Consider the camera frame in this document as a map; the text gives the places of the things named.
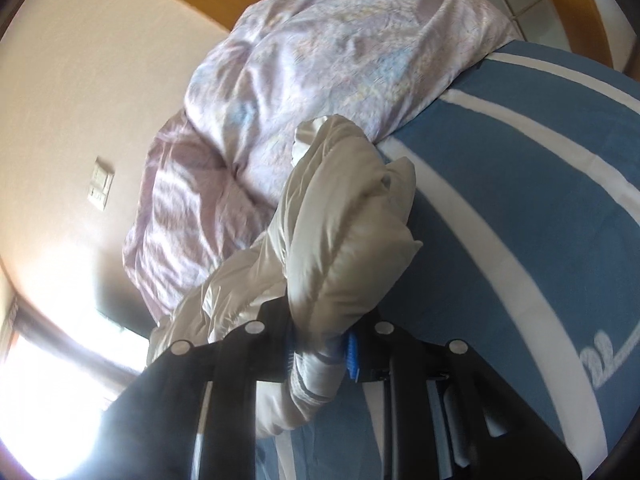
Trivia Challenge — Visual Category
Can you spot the blue striped bed sheet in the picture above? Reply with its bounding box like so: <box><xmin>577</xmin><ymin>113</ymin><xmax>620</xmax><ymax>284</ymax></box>
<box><xmin>260</xmin><ymin>40</ymin><xmax>640</xmax><ymax>480</ymax></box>

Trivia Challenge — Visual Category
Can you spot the pink floral duvet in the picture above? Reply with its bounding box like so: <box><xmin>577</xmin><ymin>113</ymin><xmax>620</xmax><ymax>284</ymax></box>
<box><xmin>122</xmin><ymin>0</ymin><xmax>523</xmax><ymax>326</ymax></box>

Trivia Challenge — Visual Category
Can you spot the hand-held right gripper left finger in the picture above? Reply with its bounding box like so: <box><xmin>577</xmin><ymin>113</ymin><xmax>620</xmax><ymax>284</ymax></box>
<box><xmin>95</xmin><ymin>300</ymin><xmax>297</xmax><ymax>480</ymax></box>

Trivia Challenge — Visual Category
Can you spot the white puffer jacket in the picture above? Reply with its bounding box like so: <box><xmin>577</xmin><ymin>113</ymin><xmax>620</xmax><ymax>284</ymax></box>
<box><xmin>149</xmin><ymin>115</ymin><xmax>424</xmax><ymax>436</ymax></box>

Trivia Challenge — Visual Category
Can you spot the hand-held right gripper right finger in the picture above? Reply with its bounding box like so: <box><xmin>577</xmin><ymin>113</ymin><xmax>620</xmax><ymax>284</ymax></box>
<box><xmin>344</xmin><ymin>310</ymin><xmax>583</xmax><ymax>480</ymax></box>

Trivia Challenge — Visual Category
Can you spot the white light switch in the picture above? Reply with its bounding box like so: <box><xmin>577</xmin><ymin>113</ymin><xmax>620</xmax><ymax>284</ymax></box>
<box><xmin>93</xmin><ymin>156</ymin><xmax>115</xmax><ymax>189</ymax></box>

